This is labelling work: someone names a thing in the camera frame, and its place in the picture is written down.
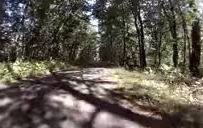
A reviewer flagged green undergrowth verge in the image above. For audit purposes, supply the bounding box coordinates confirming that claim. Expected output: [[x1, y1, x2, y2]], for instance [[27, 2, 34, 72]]
[[0, 58, 72, 84]]

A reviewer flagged leaf-strewn verge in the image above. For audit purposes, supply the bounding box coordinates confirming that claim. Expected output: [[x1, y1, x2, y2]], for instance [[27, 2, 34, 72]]
[[105, 65, 203, 128]]

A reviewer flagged wood of green trees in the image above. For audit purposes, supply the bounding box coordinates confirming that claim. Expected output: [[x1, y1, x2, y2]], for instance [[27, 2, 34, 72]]
[[0, 0, 203, 79]]

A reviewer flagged grey forest path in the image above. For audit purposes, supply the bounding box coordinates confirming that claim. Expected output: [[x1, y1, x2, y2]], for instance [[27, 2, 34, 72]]
[[0, 66, 167, 128]]

